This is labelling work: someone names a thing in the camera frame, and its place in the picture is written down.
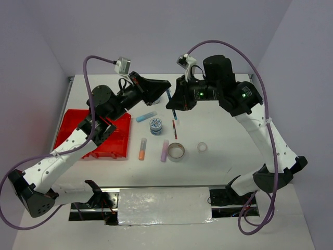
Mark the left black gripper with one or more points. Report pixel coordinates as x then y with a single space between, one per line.
148 92

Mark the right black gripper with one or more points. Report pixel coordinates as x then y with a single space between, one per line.
181 98

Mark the blue gel pen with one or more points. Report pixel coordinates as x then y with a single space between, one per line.
170 104

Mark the red gel pen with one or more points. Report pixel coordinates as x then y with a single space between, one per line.
174 129

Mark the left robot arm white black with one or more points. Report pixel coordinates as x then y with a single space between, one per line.
35 187

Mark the far blue white putty jar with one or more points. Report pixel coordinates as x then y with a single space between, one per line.
157 101

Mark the blue white putty jar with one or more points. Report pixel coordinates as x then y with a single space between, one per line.
157 101
156 126

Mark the blue glue stick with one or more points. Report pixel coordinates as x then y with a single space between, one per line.
146 116

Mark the near blue white putty jar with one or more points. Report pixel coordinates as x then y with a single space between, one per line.
156 126

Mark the small clear tape roll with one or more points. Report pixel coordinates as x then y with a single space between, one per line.
202 147

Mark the large clear tape roll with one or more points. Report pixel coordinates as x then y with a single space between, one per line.
175 152

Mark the red compartment storage bin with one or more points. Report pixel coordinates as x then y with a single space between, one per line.
114 147

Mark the orange glue stick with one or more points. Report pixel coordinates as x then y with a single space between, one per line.
142 149

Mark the purple glue stick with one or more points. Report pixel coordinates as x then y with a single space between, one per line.
164 153

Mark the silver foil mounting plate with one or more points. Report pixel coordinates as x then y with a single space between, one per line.
161 206

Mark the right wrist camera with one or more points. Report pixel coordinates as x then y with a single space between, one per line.
186 61

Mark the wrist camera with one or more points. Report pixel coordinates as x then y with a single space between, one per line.
186 61
122 66

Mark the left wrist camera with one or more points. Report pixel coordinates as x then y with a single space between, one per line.
122 66

